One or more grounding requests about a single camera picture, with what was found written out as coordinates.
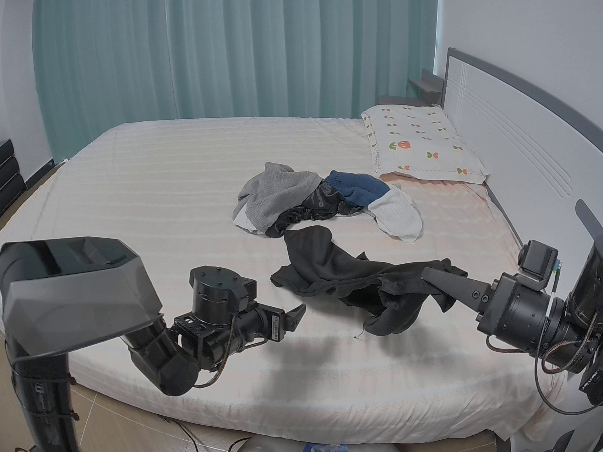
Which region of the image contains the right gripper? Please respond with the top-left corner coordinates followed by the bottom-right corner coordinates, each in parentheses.
top-left (420, 266), bottom-right (567, 355)

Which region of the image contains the white printed pillow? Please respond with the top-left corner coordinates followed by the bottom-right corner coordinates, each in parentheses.
top-left (360, 104), bottom-right (491, 185)

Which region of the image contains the bed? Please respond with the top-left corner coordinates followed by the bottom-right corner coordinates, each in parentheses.
top-left (0, 47), bottom-right (603, 446)

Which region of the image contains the blue-green curtain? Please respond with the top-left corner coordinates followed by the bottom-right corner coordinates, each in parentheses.
top-left (165, 0), bottom-right (440, 120)
top-left (32, 0), bottom-right (168, 147)

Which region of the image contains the black T-shirt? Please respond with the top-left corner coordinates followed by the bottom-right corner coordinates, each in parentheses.
top-left (270, 225), bottom-right (469, 337)

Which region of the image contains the grey bedside table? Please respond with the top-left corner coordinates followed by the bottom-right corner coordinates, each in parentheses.
top-left (378, 69), bottom-right (446, 107)

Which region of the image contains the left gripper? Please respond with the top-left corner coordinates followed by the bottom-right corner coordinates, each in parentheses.
top-left (234, 303), bottom-right (307, 347)

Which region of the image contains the black chest of drawers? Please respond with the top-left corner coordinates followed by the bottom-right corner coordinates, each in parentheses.
top-left (0, 139), bottom-right (27, 218)

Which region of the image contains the pile of clothes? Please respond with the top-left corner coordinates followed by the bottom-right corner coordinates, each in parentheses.
top-left (232, 161), bottom-right (423, 244)

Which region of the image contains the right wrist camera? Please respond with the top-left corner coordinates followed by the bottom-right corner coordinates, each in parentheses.
top-left (517, 240), bottom-right (561, 292)

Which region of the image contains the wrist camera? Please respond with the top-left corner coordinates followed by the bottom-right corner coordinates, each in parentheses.
top-left (231, 277), bottom-right (258, 313)
top-left (517, 240), bottom-right (561, 292)

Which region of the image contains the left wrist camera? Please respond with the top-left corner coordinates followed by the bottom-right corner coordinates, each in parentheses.
top-left (231, 277), bottom-right (258, 313)

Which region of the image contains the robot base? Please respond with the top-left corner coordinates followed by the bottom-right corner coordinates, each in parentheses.
top-left (231, 433), bottom-right (363, 452)

